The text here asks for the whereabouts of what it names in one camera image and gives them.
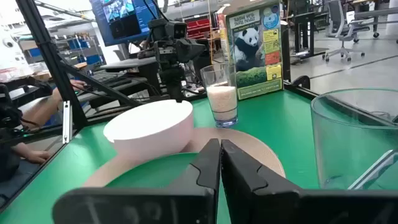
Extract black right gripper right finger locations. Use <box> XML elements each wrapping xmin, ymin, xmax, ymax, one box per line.
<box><xmin>220</xmin><ymin>139</ymin><xmax>398</xmax><ymax>224</ymax></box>

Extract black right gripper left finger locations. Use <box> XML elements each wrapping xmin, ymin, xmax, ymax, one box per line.
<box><xmin>52</xmin><ymin>138</ymin><xmax>221</xmax><ymax>224</ymax></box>

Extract panda cereal box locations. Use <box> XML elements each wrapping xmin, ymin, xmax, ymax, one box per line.
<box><xmin>217</xmin><ymin>1</ymin><xmax>284</xmax><ymax>101</ymax></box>

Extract silver spoon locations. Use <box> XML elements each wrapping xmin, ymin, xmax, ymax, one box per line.
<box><xmin>348</xmin><ymin>149</ymin><xmax>398</xmax><ymax>190</ymax></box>

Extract person's forearm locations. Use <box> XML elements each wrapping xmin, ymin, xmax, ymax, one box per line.
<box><xmin>18</xmin><ymin>86</ymin><xmax>71</xmax><ymax>127</ymax></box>

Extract red storage bins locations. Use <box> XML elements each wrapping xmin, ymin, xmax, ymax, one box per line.
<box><xmin>183</xmin><ymin>17</ymin><xmax>213</xmax><ymax>40</ymax></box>

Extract round beige placemat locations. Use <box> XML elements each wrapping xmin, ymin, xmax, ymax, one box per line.
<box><xmin>82</xmin><ymin>127</ymin><xmax>286</xmax><ymax>188</ymax></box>

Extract computer monitor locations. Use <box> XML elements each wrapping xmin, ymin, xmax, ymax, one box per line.
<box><xmin>89</xmin><ymin>0</ymin><xmax>160</xmax><ymax>47</ymax></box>

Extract glass of milk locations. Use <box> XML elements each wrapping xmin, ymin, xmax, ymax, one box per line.
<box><xmin>200</xmin><ymin>63</ymin><xmax>239</xmax><ymax>128</ymax></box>

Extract black keyboard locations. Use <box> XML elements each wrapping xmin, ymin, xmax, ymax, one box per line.
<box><xmin>90</xmin><ymin>70</ymin><xmax>133</xmax><ymax>90</ymax></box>

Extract white bowl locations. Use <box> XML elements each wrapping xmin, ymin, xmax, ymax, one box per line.
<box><xmin>103</xmin><ymin>99</ymin><xmax>194</xmax><ymax>161</ymax></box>

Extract blue storage bins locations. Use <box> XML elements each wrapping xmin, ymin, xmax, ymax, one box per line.
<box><xmin>67</xmin><ymin>39</ymin><xmax>103</xmax><ymax>65</ymax></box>

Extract person's hand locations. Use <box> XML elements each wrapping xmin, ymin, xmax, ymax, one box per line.
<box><xmin>23</xmin><ymin>150</ymin><xmax>51</xmax><ymax>165</ymax></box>
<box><xmin>68</xmin><ymin>79</ymin><xmax>88</xmax><ymax>93</ymax></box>

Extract empty clear glass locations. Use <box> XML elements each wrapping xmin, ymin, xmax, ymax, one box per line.
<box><xmin>310</xmin><ymin>88</ymin><xmax>398</xmax><ymax>190</ymax></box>

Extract black desk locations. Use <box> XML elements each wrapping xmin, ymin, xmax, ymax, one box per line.
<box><xmin>292</xmin><ymin>11</ymin><xmax>330</xmax><ymax>60</ymax></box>

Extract grey office chair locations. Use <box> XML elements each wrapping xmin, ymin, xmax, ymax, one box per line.
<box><xmin>322</xmin><ymin>0</ymin><xmax>371</xmax><ymax>63</ymax></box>

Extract silver metal bracket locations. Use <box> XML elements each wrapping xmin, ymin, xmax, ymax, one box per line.
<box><xmin>62</xmin><ymin>100</ymin><xmax>73</xmax><ymax>144</ymax></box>

